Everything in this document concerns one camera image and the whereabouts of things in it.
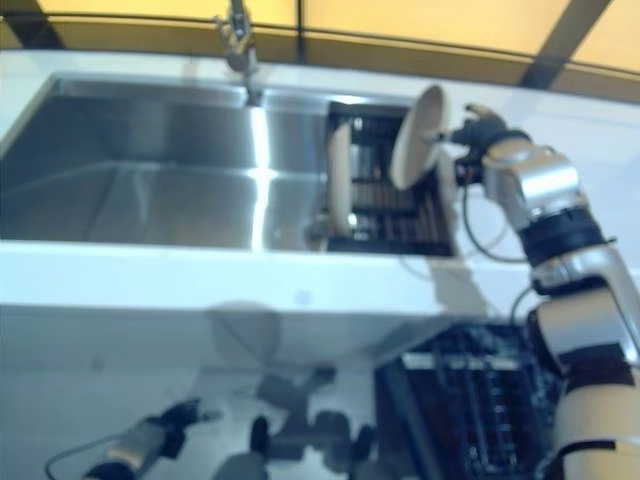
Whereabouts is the robot leg black foot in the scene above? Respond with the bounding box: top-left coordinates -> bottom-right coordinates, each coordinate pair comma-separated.
224,413 -> 274,480
344,423 -> 382,480

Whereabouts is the dishwasher lower rack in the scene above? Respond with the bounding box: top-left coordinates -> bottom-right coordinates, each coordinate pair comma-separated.
373,322 -> 576,480

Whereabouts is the stainless steel sink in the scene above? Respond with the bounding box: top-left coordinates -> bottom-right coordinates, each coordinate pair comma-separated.
0,72 -> 461,259

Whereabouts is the right robot leg black foot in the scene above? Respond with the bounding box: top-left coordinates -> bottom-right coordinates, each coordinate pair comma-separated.
344,423 -> 382,480

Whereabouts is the right robot hand dark palm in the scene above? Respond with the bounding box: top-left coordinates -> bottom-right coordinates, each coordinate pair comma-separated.
422,102 -> 531,165

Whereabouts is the black sink dish rack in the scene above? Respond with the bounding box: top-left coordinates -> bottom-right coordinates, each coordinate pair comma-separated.
324,99 -> 459,256

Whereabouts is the dishwasher wire rack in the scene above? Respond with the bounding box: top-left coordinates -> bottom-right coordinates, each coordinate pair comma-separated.
399,322 -> 576,480

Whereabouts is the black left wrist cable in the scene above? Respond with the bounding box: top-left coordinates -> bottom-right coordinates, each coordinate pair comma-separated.
44,433 -> 126,480

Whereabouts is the chrome pull-down faucet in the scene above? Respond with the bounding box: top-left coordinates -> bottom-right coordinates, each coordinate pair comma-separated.
214,0 -> 271,106

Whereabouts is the dark window frame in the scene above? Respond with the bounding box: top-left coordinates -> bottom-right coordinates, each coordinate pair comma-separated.
0,0 -> 640,91

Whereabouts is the cream round plate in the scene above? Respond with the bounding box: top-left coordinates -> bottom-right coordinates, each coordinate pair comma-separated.
322,122 -> 354,234
389,84 -> 451,191

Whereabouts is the left robot leg black foot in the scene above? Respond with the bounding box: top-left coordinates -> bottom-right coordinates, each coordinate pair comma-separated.
224,413 -> 274,480

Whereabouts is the white cabinet door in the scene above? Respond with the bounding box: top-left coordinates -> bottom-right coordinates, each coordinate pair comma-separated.
219,307 -> 401,372
0,300 -> 266,374

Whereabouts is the left robot hand dark palm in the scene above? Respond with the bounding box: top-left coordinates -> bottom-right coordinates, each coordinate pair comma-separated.
155,397 -> 222,435

